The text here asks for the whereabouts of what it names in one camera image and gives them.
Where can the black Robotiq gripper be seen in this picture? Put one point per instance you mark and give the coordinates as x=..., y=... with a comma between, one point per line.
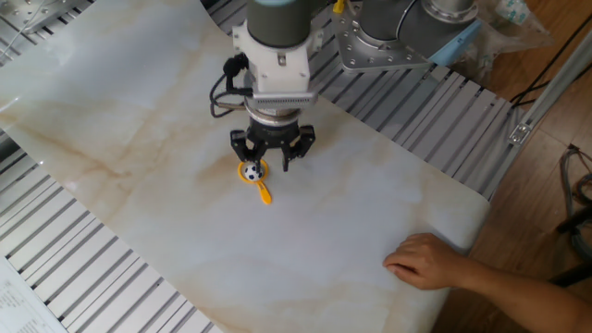
x=275, y=134

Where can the bare person forearm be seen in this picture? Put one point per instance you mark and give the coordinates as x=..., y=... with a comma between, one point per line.
x=522, y=296

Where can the small white soccer ball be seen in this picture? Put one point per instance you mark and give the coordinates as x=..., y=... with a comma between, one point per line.
x=251, y=174

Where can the bare person hand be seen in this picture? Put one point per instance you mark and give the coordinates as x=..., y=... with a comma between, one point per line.
x=425, y=261

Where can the marble pattern table mat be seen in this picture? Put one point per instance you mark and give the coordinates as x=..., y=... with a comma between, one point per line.
x=287, y=259

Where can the small yellow clip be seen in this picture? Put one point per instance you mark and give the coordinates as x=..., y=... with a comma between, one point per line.
x=338, y=5

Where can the clear plastic bag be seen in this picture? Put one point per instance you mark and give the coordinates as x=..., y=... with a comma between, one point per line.
x=504, y=32

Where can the perforated aluminium plate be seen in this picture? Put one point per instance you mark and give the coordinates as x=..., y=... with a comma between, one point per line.
x=32, y=14

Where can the printed white paper sheet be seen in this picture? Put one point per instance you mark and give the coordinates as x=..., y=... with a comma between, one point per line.
x=20, y=300

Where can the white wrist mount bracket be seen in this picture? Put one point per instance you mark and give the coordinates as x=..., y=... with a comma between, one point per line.
x=282, y=69

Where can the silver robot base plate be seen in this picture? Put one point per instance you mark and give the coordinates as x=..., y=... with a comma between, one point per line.
x=356, y=51

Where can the aluminium frame bar with bracket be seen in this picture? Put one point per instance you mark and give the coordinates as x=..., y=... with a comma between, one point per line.
x=546, y=97

